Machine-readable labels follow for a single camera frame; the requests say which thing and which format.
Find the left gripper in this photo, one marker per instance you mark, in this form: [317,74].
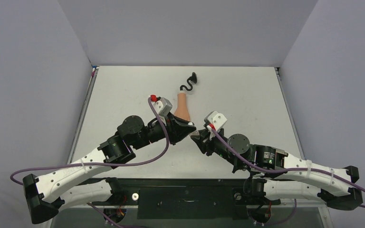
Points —
[178,128]

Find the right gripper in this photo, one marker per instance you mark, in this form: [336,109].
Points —
[206,141]

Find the clear nail polish bottle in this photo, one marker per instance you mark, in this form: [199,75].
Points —
[195,134]

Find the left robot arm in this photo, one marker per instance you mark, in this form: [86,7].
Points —
[47,194]

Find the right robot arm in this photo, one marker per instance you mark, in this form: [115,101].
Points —
[276,174]

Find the mannequin practice hand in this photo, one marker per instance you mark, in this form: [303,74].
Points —
[182,107]

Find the black flexible hand stand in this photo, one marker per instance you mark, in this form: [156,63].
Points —
[193,79]

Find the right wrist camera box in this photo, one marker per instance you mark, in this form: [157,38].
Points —
[214,121]

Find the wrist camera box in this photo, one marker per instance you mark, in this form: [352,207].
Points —
[163,106]
[214,121]

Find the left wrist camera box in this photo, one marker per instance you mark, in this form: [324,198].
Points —
[163,106]

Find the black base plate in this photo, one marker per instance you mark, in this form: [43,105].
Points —
[149,199]

